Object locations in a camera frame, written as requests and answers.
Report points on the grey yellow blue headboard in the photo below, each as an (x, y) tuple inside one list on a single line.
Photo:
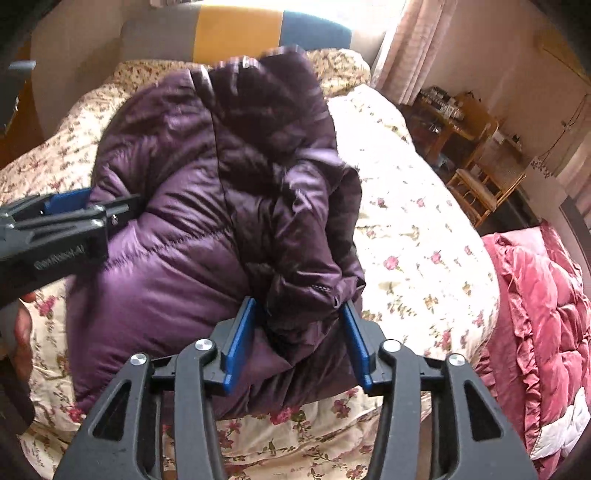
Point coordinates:
[(209, 33)]

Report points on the purple quilted down jacket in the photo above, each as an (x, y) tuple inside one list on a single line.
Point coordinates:
[(242, 194)]

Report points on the wooden side table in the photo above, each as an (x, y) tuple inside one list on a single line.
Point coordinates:
[(449, 127)]

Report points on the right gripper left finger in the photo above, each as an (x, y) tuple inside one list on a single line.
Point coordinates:
[(122, 435)]

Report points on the pink ruffled quilt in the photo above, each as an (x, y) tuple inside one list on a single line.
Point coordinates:
[(537, 362)]

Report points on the floral cream bed quilt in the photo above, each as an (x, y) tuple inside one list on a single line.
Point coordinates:
[(429, 284)]

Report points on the person's left hand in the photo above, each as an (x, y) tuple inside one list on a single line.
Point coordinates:
[(21, 357)]

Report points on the wooden chair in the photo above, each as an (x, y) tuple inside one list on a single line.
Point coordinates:
[(489, 177)]

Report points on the brown wooden wardrobe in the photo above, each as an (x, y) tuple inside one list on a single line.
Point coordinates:
[(20, 127)]

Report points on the small-floral cream pillow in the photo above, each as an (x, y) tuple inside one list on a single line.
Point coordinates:
[(338, 71)]

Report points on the pink curtain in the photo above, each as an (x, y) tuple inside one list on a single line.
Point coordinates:
[(408, 51)]

